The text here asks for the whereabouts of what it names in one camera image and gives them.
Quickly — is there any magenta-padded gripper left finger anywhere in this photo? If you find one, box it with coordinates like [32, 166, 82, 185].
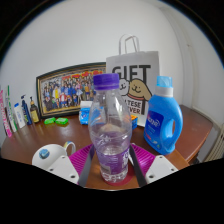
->
[43, 143, 98, 188]

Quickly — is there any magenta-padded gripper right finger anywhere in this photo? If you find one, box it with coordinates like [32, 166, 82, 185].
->
[128, 143, 180, 188]

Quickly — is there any clear purple-capped water bottle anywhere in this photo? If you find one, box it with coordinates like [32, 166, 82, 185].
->
[87, 72, 133, 184]

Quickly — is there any white mug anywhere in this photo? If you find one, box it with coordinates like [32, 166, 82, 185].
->
[31, 141, 77, 168]

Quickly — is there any round red coaster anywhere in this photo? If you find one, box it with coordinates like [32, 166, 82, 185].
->
[101, 163, 136, 186]

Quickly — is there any blue detergent bottle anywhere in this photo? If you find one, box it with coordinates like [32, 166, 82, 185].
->
[143, 75, 184, 156]

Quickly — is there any small green packet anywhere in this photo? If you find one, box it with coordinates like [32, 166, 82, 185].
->
[43, 116, 57, 125]
[55, 117, 69, 126]

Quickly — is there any wooden side cabinet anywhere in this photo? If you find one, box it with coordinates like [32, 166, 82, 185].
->
[175, 104, 214, 163]

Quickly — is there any small orange-topped box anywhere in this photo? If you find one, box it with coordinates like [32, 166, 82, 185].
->
[130, 114, 139, 130]

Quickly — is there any blue tissue pack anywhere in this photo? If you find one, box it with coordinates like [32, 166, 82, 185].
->
[78, 100, 94, 126]

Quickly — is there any white radiator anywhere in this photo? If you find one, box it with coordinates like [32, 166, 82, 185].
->
[203, 123, 224, 163]

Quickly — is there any dark amber pump bottle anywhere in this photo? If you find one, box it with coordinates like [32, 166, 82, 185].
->
[29, 96, 41, 124]

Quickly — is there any dark blue pump bottle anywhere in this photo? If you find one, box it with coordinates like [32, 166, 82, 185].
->
[20, 94, 33, 126]

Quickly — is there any white blue-capped lotion bottle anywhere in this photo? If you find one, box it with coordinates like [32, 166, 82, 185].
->
[13, 102, 27, 129]

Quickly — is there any long green white box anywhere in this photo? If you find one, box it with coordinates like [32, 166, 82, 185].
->
[4, 85, 18, 133]

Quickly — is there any framed group photo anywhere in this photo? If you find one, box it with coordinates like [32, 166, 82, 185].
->
[35, 61, 108, 120]

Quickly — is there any long pink box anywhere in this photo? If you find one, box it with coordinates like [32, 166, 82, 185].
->
[0, 89, 13, 138]

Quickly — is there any white paper gift bag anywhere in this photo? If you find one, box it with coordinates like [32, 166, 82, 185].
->
[105, 33, 161, 128]

